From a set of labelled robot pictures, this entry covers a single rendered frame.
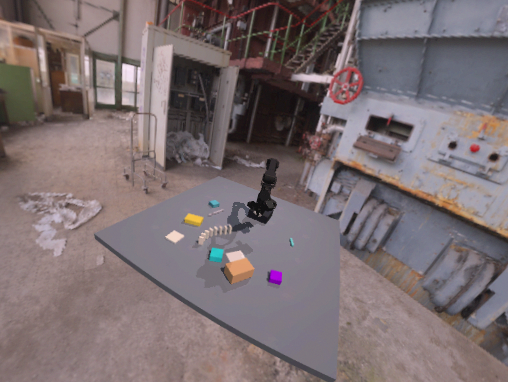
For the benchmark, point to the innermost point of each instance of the yellow rectangular block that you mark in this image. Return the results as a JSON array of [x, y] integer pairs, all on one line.
[[195, 220]]

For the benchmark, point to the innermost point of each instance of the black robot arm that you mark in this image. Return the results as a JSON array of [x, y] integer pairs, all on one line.
[[269, 178]]

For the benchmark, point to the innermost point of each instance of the purple block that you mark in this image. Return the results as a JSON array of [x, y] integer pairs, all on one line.
[[275, 277]]

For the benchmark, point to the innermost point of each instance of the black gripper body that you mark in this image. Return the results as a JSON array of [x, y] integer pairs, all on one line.
[[254, 206]]

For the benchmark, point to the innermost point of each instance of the cream flat square tile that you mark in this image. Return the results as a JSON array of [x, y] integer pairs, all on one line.
[[174, 237]]

